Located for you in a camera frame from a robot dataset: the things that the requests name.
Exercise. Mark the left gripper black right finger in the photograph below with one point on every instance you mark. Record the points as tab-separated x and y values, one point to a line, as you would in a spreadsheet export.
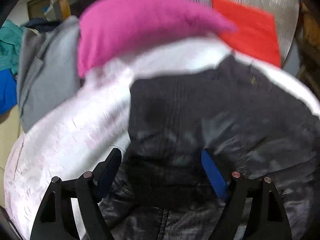
267	217

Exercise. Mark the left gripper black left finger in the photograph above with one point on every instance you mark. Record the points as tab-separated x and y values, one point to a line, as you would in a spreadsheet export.
55	219

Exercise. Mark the black quilted puffer jacket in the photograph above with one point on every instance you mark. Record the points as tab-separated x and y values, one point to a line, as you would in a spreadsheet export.
254	127

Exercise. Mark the white fleece blanket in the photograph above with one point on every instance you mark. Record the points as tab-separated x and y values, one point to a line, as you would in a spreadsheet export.
78	135

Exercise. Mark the blue garment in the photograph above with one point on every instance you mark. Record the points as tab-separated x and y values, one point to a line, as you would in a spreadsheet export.
8	96

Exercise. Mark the grey garment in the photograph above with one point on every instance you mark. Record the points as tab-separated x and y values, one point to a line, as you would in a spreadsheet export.
47	72

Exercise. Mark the wooden shelf unit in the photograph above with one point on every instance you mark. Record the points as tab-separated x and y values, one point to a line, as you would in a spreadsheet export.
307	38

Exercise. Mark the red pillow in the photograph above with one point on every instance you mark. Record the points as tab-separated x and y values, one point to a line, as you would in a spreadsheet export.
256	34

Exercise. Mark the teal garment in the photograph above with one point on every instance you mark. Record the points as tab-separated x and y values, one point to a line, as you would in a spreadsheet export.
10	45

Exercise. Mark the dark navy garment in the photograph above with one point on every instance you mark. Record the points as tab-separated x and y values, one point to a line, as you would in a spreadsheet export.
42	25

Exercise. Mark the magenta pillow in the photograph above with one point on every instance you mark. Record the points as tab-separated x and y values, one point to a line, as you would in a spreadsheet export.
109	28

